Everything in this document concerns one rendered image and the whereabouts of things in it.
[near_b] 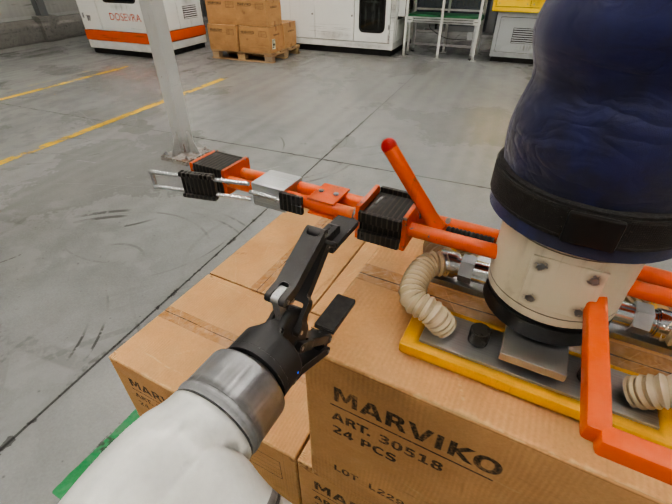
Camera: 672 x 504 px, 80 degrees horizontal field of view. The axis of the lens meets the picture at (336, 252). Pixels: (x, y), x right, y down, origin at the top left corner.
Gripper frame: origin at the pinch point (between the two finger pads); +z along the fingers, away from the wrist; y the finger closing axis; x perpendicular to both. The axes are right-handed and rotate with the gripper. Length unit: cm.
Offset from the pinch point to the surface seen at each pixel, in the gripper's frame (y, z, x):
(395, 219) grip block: -3.1, 9.9, 3.4
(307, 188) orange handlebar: -1.3, 15.4, -15.0
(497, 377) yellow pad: 10.6, 0.4, 22.6
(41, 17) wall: 57, 506, -938
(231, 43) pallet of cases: 76, 536, -480
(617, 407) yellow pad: 10.1, 2.3, 36.2
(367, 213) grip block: -3.1, 9.5, -0.9
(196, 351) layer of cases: 53, 8, -48
